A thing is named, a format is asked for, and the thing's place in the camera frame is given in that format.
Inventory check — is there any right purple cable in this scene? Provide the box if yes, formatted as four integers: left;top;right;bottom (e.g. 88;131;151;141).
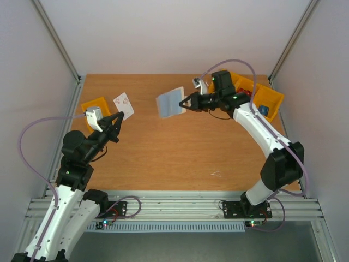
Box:
198;58;309;233

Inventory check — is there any purple cable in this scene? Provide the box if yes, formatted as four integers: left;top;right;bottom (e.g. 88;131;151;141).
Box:
198;58;309;233
17;114;142;262

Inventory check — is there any white patterned card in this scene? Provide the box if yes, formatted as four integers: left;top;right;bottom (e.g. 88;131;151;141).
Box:
113;92;135;121

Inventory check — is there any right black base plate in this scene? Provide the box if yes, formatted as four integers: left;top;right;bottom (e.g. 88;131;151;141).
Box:
222;201;273;219

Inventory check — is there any yellow bin with red cards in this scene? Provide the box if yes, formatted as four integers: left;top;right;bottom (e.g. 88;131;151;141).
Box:
232;76;254;93

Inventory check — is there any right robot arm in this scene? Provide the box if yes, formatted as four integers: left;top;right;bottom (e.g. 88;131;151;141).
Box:
179;70;305;218

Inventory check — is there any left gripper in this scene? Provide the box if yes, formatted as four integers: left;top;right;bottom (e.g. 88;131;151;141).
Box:
83;111;124;163

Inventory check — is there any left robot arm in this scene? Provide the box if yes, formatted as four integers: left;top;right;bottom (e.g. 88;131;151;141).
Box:
12;107;124;261

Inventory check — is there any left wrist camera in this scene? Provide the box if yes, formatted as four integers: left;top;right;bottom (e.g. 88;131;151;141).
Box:
85;106;103;132

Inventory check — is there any beige card holder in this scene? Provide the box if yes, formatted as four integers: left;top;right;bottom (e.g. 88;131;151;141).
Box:
156;87;186;118

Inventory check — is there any yellow bin with black cards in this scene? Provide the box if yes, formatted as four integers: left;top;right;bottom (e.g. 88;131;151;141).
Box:
208;70;236;94

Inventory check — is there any red cards stack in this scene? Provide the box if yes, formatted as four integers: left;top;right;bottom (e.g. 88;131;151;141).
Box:
237;88;252;98

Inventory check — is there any aluminium rail frame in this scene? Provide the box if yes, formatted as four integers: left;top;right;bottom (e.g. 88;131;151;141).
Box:
10;73;340;262

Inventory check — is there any yellow bin with blue card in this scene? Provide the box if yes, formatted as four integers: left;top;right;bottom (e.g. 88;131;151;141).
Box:
254;86;284;122

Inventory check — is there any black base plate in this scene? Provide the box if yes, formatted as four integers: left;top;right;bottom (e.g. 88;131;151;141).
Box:
97;201;128;219
222;201;273;219

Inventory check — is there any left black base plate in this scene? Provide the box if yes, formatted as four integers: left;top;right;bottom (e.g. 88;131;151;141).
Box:
97;201;128;219

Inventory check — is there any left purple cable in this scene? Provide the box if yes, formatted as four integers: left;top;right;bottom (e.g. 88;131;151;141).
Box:
17;114;142;262

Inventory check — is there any grey slotted cable duct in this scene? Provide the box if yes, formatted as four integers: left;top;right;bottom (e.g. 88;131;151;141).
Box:
86;221;245;234

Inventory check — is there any blue card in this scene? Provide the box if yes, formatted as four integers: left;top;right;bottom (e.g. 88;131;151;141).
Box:
258;105;269;117

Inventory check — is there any single yellow bin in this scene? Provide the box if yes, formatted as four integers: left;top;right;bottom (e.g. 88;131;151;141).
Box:
81;97;111;133

